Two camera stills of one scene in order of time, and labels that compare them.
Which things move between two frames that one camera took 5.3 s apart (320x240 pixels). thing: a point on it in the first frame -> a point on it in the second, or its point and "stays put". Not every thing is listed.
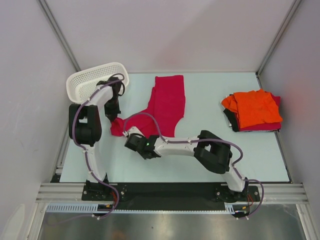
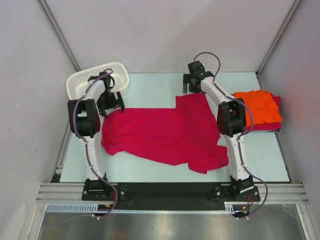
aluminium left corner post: x=48 y=13 stays put
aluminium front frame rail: x=272 y=193 stays put
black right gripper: x=145 y=157 -> x=188 y=79
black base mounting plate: x=170 y=196 stays put
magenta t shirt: x=167 y=106 -> x=184 y=135
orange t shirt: x=252 y=107 stays put
